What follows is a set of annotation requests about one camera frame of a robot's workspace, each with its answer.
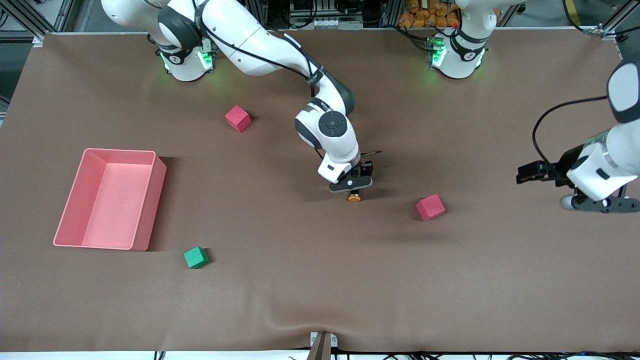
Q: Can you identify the red foam cube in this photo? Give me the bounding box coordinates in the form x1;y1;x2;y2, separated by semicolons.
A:
416;194;446;222
224;105;252;134

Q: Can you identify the brown table mat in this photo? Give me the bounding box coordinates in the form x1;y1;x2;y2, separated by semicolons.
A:
0;27;640;353

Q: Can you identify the white terminal block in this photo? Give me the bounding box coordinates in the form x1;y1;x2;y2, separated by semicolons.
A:
312;18;364;30

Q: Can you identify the bag of orange objects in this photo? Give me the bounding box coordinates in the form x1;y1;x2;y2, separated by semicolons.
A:
398;0;462;29

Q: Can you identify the green foam cube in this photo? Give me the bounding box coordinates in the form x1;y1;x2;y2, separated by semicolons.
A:
183;246;210;270

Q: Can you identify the pink plastic bin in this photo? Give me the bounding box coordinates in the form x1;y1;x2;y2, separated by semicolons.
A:
53;148;168;252

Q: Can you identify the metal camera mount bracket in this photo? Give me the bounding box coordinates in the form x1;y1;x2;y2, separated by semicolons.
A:
306;331;339;360

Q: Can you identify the aluminium frame profile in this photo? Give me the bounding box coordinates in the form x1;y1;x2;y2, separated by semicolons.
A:
0;0;77;47

